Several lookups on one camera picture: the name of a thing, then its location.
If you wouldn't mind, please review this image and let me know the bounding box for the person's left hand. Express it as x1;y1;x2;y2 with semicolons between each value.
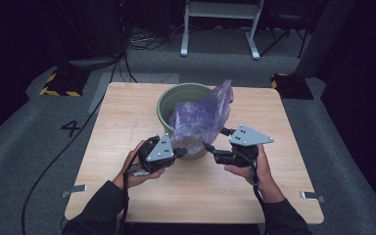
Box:
112;140;166;191

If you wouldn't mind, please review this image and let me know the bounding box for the tangle of floor cables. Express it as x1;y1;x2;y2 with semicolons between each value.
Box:
127;23;185;52

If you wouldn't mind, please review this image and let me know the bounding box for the grey column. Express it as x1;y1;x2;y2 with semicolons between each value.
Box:
295;0;357;79

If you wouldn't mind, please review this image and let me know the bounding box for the long black floor cable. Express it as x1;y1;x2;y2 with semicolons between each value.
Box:
21;55;128;235

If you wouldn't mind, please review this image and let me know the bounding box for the metal table bracket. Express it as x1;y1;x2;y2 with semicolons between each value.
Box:
299;190;326;204
61;184;88;200

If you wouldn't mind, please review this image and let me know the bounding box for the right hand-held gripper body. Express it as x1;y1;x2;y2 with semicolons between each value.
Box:
213;124;274;168

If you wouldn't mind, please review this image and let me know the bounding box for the purple plastic trash bag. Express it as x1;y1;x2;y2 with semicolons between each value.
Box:
167;78;235;156

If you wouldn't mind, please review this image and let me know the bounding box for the black yellow striped stand base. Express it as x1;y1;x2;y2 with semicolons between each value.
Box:
270;72;314;100
39;69;91;98

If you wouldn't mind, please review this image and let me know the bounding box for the green plastic trash bin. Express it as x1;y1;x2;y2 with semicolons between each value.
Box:
156;82;217;162

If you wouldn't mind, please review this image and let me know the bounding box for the black tripod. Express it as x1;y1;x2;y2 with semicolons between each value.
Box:
259;19;309;60

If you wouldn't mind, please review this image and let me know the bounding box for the right hand-held gripper cable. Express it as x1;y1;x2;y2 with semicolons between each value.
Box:
239;150;269;235

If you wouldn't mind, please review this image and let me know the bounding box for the white metal desk frame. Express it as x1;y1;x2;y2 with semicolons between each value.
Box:
179;0;265;61

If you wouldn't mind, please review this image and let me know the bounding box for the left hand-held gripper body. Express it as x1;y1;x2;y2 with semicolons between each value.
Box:
137;132;178;174

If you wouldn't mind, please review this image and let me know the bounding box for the person's right hand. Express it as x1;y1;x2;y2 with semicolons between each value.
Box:
223;144;287;204

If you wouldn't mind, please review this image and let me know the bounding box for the hand-held gripper cable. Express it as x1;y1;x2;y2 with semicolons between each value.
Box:
239;150;269;235
115;136;160;235

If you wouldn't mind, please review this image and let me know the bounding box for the left hand-held gripper cable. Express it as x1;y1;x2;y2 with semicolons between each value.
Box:
115;136;160;235

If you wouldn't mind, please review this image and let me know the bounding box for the dark equipment stand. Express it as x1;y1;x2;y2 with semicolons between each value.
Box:
57;0;129;71

